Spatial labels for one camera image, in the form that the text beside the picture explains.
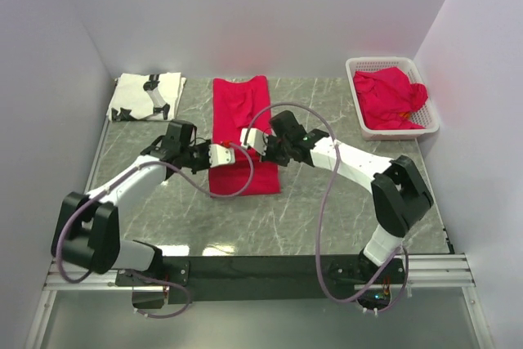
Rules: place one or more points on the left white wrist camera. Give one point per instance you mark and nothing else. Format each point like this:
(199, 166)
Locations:
(220, 155)

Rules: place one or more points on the red t-shirt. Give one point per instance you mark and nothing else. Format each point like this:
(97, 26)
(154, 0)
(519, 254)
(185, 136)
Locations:
(234, 108)

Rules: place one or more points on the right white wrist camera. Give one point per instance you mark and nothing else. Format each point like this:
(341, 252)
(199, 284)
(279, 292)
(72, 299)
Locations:
(252, 138)

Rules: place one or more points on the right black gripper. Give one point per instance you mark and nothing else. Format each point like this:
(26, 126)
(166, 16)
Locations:
(268, 157)

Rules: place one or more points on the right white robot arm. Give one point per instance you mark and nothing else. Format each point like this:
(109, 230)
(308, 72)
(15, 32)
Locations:
(401, 197)

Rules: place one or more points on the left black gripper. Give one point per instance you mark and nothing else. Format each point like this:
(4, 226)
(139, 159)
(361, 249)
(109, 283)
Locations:
(206, 165)

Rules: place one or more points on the folded white printed t-shirt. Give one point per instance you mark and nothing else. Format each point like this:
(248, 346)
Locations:
(153, 97)

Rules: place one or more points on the red shirts in basket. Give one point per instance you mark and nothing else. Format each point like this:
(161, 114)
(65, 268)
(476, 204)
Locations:
(387, 99)

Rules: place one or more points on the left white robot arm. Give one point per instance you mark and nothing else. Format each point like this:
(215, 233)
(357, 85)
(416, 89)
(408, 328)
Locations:
(88, 229)

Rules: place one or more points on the aluminium frame rail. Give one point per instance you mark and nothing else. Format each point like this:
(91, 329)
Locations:
(423, 270)

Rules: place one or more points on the white plastic laundry basket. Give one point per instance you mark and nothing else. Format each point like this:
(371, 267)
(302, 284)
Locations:
(426, 117)

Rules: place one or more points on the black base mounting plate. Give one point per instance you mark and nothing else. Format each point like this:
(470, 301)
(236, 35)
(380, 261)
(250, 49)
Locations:
(239, 278)

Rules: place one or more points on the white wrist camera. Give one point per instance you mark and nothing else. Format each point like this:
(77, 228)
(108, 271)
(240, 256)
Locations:
(220, 155)
(252, 138)

